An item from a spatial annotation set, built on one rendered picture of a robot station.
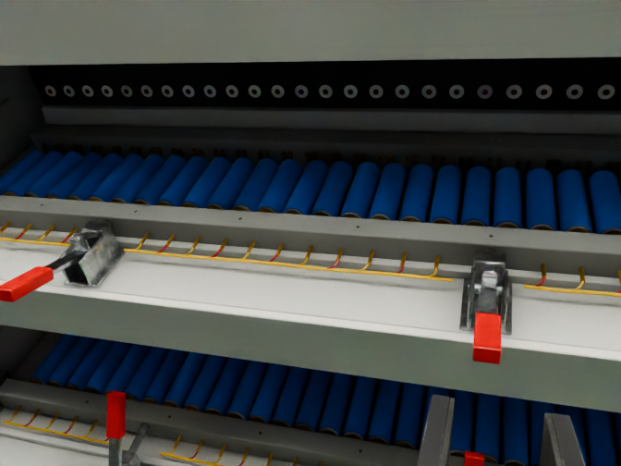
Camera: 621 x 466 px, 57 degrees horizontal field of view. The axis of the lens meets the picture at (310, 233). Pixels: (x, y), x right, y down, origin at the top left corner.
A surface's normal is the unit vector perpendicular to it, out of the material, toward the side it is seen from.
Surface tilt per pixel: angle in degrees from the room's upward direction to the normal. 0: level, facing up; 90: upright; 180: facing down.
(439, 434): 8
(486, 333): 3
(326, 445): 23
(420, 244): 112
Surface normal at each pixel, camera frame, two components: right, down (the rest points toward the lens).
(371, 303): -0.12, -0.78
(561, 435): 0.04, -0.99
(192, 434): -0.26, 0.62
